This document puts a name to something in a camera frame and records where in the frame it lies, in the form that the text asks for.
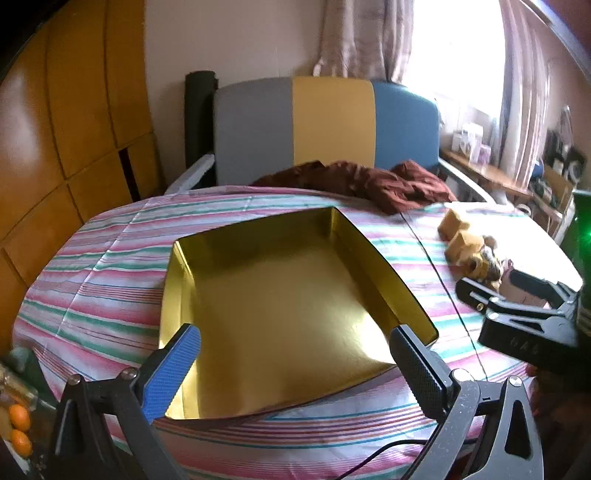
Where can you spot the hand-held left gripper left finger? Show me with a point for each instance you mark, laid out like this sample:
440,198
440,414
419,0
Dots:
173,369

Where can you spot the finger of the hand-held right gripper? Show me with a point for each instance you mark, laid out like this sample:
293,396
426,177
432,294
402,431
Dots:
475,293
540,284

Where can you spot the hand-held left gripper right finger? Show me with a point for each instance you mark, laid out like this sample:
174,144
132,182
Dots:
420,374

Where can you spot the gold tin box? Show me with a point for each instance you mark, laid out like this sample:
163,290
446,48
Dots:
277,300

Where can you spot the striped tablecloth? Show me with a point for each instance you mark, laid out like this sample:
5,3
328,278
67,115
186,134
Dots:
115,277

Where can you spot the wooden desk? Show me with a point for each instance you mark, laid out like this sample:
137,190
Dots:
485,173

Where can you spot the purple printed box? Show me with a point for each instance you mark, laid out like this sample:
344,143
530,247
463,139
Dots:
482,154

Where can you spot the dark red cloth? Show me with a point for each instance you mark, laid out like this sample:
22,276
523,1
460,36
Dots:
369,184

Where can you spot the white printed box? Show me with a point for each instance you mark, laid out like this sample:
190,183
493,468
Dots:
464,138

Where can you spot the small orange fruit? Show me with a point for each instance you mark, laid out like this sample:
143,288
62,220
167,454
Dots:
21,415
21,441

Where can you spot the pale patterned curtain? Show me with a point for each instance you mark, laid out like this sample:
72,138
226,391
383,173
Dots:
364,37
526,92

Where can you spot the bright window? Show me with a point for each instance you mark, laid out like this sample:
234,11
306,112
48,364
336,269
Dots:
457,46

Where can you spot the grey yellow blue armchair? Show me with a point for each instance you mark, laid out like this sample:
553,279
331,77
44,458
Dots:
254,129

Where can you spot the black rolled mat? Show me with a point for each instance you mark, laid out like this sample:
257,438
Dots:
198,115

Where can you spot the wooden wardrobe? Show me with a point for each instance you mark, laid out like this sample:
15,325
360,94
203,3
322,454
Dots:
69,115

